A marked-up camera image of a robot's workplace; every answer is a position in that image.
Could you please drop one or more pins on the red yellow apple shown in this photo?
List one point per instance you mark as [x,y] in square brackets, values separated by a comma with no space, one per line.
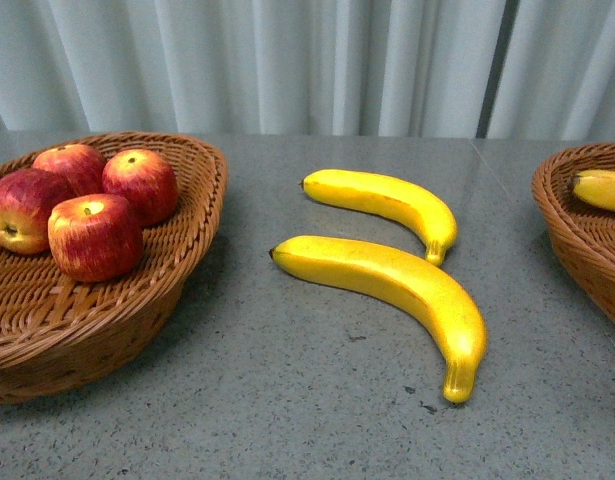
[146,180]

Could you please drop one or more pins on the dark red apple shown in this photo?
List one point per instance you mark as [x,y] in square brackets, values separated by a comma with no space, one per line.
[95,238]

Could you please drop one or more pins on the far yellow banana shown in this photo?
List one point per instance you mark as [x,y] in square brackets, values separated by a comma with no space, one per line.
[406,203]

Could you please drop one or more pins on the near large yellow banana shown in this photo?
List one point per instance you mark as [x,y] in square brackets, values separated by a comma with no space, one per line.
[406,281]

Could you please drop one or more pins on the pale green curtain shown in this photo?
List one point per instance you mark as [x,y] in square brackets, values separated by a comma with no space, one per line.
[539,70]

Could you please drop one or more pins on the red apple basket back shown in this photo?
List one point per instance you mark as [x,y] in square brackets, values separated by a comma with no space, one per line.
[80,164]

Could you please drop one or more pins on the red apple basket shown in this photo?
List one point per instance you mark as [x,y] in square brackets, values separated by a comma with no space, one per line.
[80,164]
[27,198]

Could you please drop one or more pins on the left brown wicker basket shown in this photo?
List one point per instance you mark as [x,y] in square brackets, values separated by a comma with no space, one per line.
[57,334]

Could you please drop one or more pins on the brown wicker basket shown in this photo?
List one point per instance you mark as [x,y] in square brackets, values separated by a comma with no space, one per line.
[57,334]
[582,236]

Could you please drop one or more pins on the right brown wicker basket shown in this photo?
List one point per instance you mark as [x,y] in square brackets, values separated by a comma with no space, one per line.
[582,236]

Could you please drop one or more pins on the red apple basket front left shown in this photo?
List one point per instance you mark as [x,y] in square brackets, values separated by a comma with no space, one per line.
[27,198]

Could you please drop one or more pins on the banana in right basket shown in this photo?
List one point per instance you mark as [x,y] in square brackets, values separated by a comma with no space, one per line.
[596,187]

